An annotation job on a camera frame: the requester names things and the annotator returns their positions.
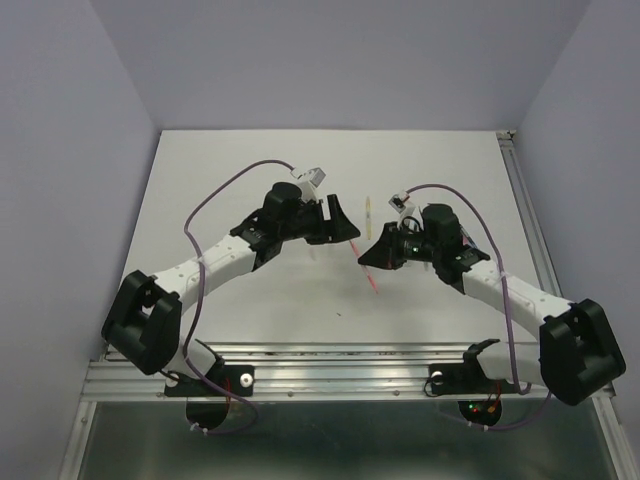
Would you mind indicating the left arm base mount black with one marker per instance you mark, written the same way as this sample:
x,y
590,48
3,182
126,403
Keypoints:
x,y
215,385

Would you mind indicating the yellow pen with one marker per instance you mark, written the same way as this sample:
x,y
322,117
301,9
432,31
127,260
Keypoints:
x,y
368,218

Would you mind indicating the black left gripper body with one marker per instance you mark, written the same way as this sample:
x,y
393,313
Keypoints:
x,y
307,224

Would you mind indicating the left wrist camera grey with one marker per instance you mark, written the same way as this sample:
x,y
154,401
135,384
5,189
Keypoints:
x,y
308,181

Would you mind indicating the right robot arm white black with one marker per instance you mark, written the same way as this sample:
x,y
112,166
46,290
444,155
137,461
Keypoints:
x,y
575,353

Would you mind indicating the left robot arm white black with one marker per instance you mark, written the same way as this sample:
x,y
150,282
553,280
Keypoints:
x,y
144,321

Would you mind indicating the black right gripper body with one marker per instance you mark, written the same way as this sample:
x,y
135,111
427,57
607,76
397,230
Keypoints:
x,y
415,246

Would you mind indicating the aluminium right side rail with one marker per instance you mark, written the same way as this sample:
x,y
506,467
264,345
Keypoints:
x,y
536,266

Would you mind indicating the aluminium front rail frame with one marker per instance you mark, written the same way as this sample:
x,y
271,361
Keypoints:
x,y
331,412

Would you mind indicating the red pen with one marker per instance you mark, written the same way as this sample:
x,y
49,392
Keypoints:
x,y
365,269

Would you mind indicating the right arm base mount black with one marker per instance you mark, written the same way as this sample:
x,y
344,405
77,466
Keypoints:
x,y
468,378

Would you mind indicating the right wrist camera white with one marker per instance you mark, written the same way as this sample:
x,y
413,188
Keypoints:
x,y
405,209

